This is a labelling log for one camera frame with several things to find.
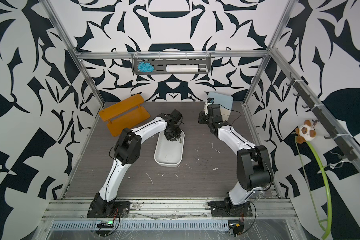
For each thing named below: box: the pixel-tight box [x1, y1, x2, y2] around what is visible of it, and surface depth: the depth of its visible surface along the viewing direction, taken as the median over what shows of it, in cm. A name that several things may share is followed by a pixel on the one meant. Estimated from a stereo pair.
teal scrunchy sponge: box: [137, 61, 155, 73], surface depth 93 cm
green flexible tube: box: [295, 136, 333, 240], surface depth 53 cm
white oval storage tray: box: [154, 130, 185, 168], surface depth 94 cm
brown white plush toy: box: [295, 119, 317, 144], surface depth 62 cm
